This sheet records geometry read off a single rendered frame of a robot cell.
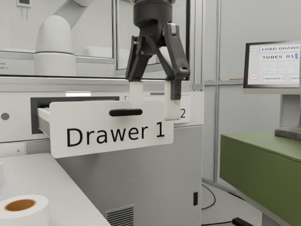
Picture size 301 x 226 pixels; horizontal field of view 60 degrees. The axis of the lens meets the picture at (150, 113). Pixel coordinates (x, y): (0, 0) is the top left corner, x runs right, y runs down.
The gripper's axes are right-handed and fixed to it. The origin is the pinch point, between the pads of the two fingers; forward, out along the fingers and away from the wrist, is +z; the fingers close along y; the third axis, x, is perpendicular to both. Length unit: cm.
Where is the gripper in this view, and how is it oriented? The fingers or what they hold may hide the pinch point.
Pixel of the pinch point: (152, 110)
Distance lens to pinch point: 51.5
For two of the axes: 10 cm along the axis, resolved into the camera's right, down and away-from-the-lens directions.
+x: -8.6, 0.4, -5.0
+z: 0.0, 10.0, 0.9
